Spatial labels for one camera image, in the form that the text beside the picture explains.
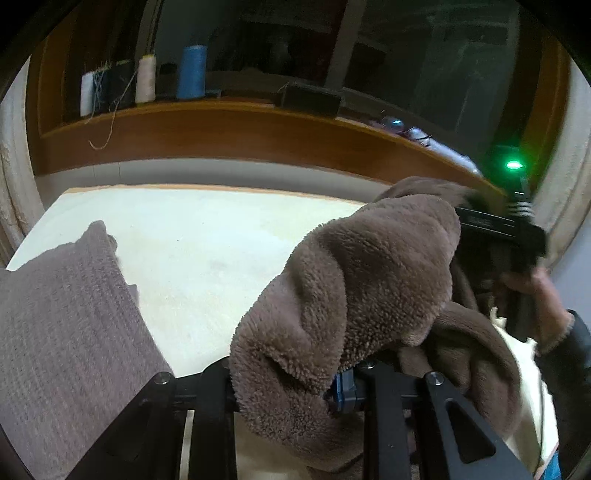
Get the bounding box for loose tan thread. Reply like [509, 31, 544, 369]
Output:
[89, 60, 117, 150]

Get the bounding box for grey knitted sweater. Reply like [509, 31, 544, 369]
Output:
[0, 220, 174, 480]

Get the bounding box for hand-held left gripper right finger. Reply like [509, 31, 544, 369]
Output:
[323, 360, 532, 480]

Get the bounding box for wooden window frame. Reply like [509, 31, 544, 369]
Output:
[25, 0, 571, 201]

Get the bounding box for cream thread cone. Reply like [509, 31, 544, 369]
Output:
[135, 54, 157, 104]

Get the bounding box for white thread spool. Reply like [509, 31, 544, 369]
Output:
[80, 71, 100, 117]

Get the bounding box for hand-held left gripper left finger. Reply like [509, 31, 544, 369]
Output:
[67, 356, 238, 480]

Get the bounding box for person's right hand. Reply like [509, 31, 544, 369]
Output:
[501, 267, 571, 354]

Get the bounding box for eyeglasses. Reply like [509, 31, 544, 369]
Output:
[379, 115, 433, 147]

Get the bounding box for dark thread spool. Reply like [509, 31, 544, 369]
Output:
[108, 60, 135, 112]

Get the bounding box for black box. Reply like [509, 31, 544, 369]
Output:
[277, 82, 345, 117]

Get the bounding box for person's right forearm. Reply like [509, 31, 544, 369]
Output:
[536, 308, 591, 480]

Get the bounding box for blue thread cone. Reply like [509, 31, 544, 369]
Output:
[176, 45, 208, 101]

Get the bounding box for brown fleece garment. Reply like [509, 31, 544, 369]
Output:
[228, 178, 522, 474]

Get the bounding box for beige curtain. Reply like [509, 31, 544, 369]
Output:
[522, 60, 591, 273]
[0, 55, 47, 268]

